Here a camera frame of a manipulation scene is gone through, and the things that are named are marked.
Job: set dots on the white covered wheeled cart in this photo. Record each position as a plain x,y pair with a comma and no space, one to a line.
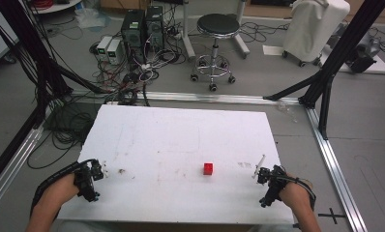
313,29

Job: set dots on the round white table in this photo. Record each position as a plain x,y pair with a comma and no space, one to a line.
55,5

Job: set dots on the black device on white board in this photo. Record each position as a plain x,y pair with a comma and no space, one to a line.
363,58

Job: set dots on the white metal table legs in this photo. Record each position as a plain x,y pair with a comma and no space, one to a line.
189,35

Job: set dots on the black round wheeled stool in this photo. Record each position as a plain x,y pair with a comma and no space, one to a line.
217,38

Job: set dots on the white sheet of paper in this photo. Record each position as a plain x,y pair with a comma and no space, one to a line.
272,50

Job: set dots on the person's right hand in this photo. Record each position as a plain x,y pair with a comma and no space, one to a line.
293,195

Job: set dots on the person's left hand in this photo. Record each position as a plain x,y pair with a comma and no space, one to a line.
60,191

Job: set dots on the aluminium floor rail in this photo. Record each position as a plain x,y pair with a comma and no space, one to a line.
213,97
337,174
11,170

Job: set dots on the black metal frame post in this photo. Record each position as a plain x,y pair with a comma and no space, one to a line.
342,54
35,48

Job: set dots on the clear plastic bag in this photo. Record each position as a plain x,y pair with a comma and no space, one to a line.
92,17

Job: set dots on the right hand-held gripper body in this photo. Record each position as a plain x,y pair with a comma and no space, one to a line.
272,185

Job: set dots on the white power supply unit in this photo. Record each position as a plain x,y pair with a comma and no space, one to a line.
113,51
103,47

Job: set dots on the black computer tower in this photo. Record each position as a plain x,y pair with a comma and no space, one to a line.
155,27
133,34

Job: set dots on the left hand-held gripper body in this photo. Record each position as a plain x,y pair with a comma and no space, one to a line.
86,182

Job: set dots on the red cube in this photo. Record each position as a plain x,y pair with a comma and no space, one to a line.
208,168

